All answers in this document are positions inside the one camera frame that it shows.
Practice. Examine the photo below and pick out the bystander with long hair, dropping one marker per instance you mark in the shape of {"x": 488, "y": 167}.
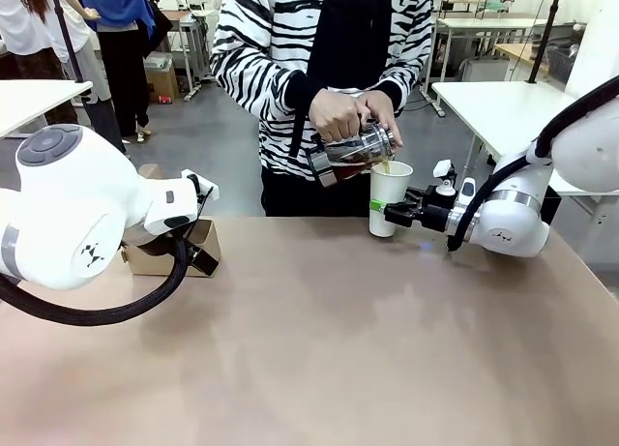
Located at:
{"x": 24, "y": 25}

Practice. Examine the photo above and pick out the grey background desk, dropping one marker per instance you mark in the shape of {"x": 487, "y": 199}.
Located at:
{"x": 191, "y": 35}

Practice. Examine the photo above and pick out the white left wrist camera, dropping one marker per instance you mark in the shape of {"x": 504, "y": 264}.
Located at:
{"x": 205, "y": 187}

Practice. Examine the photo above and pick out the person's left forearm zebra sleeve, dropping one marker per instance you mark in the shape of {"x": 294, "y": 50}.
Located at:
{"x": 411, "y": 68}

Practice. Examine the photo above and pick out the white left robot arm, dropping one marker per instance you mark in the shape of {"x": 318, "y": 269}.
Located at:
{"x": 72, "y": 214}

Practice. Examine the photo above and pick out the person's left hand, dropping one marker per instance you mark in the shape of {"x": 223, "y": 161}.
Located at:
{"x": 382, "y": 110}

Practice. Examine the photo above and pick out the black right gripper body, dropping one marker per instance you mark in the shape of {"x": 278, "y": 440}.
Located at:
{"x": 435, "y": 214}

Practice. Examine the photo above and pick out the bystander in blue top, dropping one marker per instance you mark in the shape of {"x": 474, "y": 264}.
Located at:
{"x": 123, "y": 54}

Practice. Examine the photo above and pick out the bystander in white clothes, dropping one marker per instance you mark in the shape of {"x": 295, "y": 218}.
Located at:
{"x": 79, "y": 39}

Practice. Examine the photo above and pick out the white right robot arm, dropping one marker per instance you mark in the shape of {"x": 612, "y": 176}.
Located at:
{"x": 517, "y": 214}

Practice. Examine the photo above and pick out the thin black stand pole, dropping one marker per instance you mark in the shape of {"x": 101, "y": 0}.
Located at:
{"x": 544, "y": 35}

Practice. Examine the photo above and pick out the white side table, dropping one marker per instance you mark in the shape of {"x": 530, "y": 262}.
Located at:
{"x": 29, "y": 100}

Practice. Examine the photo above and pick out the person in zebra hoodie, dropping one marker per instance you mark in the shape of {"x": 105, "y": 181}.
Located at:
{"x": 290, "y": 30}

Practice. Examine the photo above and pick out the wooden background table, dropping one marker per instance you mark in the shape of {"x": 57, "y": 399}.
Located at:
{"x": 520, "y": 54}

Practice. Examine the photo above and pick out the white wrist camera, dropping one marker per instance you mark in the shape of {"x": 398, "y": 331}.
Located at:
{"x": 205, "y": 187}
{"x": 445, "y": 172}

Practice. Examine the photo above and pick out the brown cardboard box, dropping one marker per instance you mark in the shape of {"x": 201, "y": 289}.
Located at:
{"x": 162, "y": 80}

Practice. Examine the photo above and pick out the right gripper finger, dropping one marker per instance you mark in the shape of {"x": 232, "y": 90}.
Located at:
{"x": 417, "y": 196}
{"x": 403, "y": 214}

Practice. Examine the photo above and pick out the person's right hand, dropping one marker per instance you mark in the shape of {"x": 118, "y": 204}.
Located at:
{"x": 333, "y": 117}

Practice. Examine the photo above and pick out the white background desk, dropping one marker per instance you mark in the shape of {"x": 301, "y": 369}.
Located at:
{"x": 483, "y": 25}

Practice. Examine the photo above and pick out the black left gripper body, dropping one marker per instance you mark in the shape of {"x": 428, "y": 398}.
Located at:
{"x": 155, "y": 243}

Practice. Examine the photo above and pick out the person's right forearm zebra sleeve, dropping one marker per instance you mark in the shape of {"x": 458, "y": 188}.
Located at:
{"x": 261, "y": 73}

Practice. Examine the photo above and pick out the brown cardboard cup carrier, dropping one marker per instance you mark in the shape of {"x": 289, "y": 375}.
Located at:
{"x": 145, "y": 264}

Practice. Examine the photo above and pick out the white paper cup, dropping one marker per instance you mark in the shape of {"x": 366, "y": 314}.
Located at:
{"x": 384, "y": 189}

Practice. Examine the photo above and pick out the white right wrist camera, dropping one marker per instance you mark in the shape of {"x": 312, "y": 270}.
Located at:
{"x": 445, "y": 172}

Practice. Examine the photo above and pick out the glass French press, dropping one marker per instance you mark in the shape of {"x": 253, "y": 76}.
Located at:
{"x": 358, "y": 151}

